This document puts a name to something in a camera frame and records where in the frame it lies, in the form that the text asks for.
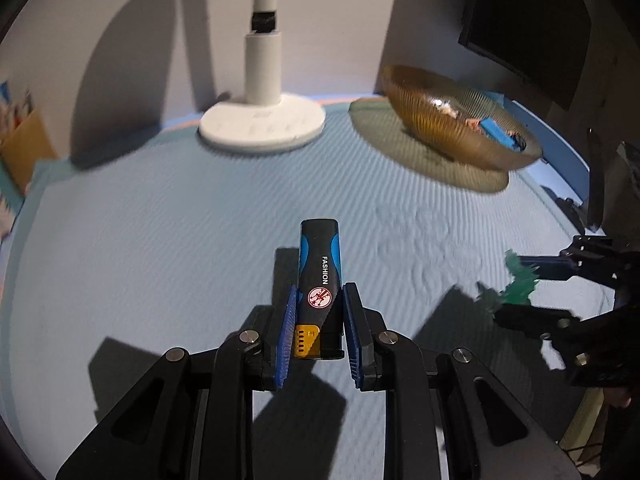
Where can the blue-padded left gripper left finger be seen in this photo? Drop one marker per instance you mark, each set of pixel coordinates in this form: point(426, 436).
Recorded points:
point(285, 340)

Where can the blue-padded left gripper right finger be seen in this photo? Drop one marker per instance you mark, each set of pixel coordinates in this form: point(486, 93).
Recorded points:
point(358, 338)

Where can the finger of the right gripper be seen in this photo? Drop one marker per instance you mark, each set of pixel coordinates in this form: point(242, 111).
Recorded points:
point(539, 323)
point(551, 268)

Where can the green crystal toy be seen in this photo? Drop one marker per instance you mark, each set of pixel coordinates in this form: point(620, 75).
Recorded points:
point(523, 282)

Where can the black blue lighter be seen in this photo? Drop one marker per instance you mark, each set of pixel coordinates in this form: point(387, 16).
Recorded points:
point(318, 331)

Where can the pink card box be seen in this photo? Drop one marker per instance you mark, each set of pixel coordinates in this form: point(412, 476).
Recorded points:
point(473, 123)

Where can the amber ribbed glass bowl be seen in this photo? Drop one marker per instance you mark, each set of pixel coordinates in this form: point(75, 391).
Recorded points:
point(434, 108)

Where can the blue textured foam mat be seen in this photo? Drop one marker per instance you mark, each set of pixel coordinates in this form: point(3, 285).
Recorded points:
point(174, 244)

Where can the white desk lamp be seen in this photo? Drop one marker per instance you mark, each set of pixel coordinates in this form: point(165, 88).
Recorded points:
point(265, 119)

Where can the black monitor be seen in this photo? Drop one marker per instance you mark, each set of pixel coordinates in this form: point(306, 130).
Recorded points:
point(543, 41)

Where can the wooden pen holder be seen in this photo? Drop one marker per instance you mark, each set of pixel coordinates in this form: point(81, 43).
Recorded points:
point(26, 145)

